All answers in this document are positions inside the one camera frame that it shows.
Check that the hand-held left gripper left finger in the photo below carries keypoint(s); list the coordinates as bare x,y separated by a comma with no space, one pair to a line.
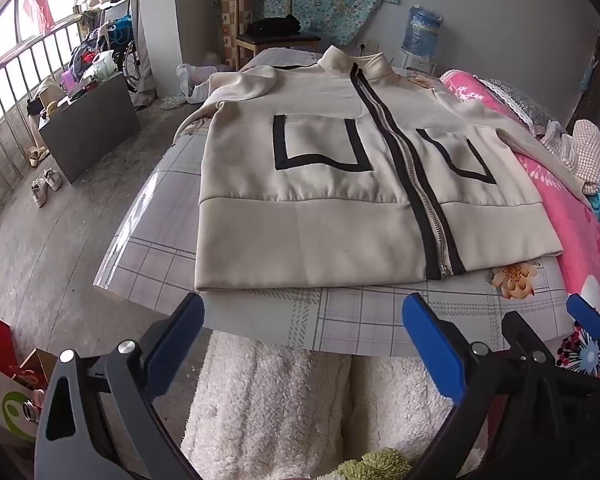
175,340

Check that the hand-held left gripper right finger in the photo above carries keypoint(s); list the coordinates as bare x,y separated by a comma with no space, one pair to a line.
435,350

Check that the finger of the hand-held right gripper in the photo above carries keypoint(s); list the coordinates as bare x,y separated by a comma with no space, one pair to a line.
517,330
585,315

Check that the beige zip jacket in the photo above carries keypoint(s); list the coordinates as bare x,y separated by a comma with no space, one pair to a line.
305,210

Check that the pile of mixed clothes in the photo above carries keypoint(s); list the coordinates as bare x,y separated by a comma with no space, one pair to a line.
92,45

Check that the plaid floral bed sheet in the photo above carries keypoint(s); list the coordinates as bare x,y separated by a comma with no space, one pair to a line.
370,320

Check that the white fluffy garment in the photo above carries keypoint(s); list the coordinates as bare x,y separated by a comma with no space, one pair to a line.
265,400

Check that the pink floral blanket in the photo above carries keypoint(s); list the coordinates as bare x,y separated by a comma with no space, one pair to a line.
555,200

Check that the green fluffy cloth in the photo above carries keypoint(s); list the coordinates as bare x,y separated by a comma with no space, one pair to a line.
375,465

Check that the cardboard box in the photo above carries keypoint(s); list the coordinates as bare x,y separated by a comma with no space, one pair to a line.
37,365

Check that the pink checkered cloth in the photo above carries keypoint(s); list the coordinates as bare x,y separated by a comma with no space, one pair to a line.
587,150

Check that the white green paper bag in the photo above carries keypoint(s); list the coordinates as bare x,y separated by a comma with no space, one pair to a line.
10,410

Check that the silver lace pillow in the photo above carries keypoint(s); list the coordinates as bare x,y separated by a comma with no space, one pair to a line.
525,105

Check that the grey cabinet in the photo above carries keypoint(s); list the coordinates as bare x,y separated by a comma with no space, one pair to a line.
95,125

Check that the beige slipper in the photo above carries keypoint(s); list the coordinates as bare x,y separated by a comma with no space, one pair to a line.
36,155

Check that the hanging teal cloth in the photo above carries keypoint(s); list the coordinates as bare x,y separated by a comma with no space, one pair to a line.
587,72

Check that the white plastic bag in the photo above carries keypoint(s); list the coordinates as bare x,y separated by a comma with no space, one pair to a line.
190,82

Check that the wheelchair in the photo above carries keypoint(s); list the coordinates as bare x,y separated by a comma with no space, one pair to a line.
130,67

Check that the white water dispenser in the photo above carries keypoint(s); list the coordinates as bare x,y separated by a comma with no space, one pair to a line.
415,64

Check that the metal railing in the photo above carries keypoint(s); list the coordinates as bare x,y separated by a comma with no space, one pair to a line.
10,105

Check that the wooden chair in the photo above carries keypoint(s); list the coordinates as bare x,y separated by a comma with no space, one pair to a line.
242,42

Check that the blue water bottle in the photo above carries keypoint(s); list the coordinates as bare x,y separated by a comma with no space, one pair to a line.
422,30

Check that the stack of patterned boxes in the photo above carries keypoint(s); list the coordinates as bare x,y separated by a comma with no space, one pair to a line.
226,25

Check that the black bag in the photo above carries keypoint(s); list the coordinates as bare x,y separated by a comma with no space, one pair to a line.
275,25

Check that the pink hanging garment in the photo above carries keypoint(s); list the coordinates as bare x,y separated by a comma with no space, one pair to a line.
37,2

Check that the white wall socket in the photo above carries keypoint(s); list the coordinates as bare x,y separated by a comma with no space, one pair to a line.
367,45

